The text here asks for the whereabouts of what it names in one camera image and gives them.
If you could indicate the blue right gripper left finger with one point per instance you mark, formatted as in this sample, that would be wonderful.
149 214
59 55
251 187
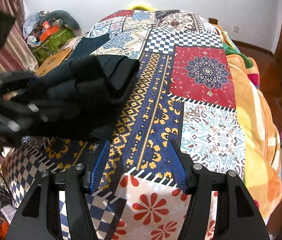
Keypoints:
95 165

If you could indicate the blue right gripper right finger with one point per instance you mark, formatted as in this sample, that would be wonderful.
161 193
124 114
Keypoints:
181 164

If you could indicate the black pants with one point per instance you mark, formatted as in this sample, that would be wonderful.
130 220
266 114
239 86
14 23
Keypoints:
81 98

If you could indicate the patchwork patterned bedspread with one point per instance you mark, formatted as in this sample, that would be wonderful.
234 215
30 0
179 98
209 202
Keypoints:
184 92

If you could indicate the green fabric storage bag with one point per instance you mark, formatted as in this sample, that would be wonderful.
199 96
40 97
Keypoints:
52 44

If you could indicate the pile of clothes on bag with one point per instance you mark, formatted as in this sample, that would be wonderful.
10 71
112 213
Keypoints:
31 24

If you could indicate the orange fleece blanket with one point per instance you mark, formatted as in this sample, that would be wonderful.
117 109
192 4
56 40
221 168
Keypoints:
262 157

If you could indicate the orange box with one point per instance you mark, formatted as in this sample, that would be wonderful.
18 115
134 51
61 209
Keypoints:
48 33

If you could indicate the folded dark teal garment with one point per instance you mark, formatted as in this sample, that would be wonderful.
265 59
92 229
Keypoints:
88 45

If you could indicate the white electrical wall socket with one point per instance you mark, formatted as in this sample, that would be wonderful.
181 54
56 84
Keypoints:
236 29

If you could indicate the yellow foam bed rail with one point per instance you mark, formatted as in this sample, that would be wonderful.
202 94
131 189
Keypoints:
141 8

